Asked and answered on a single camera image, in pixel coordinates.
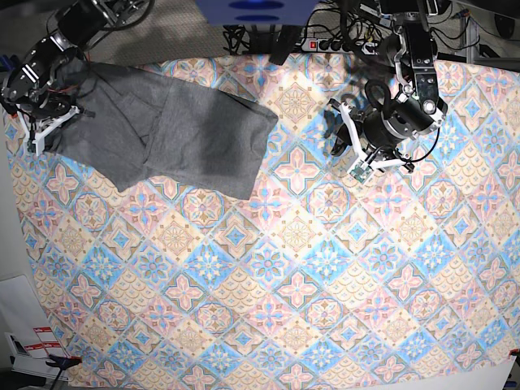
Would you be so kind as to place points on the orange clamp at right edge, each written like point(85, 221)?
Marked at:
point(515, 352)

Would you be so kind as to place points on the grey T-shirt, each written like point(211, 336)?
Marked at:
point(137, 124)

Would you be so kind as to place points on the blue spring clamp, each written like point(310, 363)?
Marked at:
point(62, 363)

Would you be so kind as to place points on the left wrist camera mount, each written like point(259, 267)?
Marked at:
point(360, 165)

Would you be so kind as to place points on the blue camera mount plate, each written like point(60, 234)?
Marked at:
point(230, 12)

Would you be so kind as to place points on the white box with red labels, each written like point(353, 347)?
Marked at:
point(32, 353)

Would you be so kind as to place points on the white power strip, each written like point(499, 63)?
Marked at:
point(329, 45)

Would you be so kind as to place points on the patterned tile tablecloth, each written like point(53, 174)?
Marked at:
point(317, 281)

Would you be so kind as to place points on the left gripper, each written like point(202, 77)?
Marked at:
point(376, 134)

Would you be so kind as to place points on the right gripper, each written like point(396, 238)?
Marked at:
point(51, 105)

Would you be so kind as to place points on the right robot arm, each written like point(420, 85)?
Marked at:
point(29, 86)

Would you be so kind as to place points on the black centre post clamp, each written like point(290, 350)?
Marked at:
point(289, 36)

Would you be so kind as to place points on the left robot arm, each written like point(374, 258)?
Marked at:
point(408, 53)

